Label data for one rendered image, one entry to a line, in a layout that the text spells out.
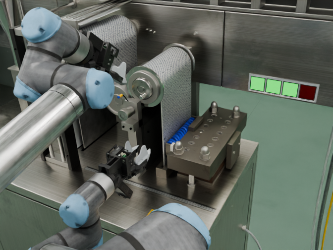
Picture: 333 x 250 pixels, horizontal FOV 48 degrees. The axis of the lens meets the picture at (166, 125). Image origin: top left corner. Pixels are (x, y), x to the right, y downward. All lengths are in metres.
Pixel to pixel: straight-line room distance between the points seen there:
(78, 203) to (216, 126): 0.69
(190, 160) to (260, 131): 2.21
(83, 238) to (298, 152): 2.43
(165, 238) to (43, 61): 0.43
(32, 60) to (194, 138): 0.74
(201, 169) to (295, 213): 1.47
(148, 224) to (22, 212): 1.03
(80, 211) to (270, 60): 0.85
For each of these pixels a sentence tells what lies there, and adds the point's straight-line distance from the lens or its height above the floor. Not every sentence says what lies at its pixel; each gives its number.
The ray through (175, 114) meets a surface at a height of 1.11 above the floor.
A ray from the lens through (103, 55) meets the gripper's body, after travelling 0.97.
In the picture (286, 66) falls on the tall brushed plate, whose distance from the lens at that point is 1.41.
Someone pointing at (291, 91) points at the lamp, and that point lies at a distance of 1.43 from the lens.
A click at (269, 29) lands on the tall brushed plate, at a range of 1.38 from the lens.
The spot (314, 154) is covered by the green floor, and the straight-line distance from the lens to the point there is 3.25.
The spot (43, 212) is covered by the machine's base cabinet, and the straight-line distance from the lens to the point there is 1.55.
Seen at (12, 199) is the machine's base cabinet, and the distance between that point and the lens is 1.66.
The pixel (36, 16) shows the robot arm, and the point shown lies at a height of 1.59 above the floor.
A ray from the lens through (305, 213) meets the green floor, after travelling 2.68.
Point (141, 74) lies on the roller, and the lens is 1.24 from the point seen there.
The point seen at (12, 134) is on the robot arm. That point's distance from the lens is 0.64.
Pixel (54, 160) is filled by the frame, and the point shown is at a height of 0.92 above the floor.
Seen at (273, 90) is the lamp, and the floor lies 1.17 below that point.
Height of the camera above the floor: 1.78
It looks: 31 degrees down
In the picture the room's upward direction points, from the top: 2 degrees counter-clockwise
